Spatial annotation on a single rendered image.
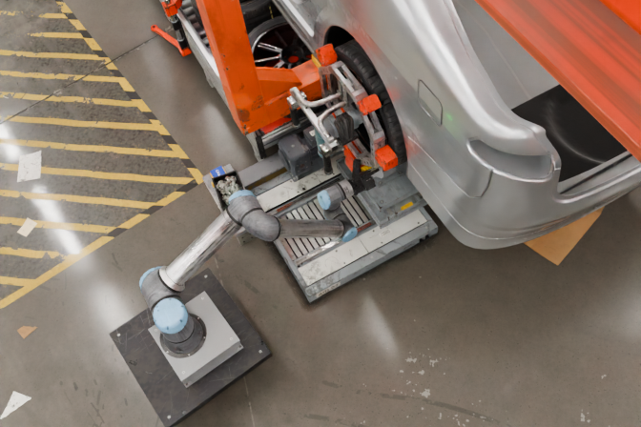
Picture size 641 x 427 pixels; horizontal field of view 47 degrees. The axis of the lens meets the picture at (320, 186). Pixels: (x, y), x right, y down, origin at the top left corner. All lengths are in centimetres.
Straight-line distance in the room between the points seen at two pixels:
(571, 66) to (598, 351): 319
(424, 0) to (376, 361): 193
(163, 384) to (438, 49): 206
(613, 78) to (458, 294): 319
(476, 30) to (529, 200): 116
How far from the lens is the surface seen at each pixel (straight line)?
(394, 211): 415
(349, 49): 355
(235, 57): 367
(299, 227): 342
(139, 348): 387
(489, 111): 267
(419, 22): 285
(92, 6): 596
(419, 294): 409
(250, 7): 480
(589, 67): 99
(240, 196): 335
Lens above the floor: 371
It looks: 56 degrees down
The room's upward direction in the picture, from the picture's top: 10 degrees counter-clockwise
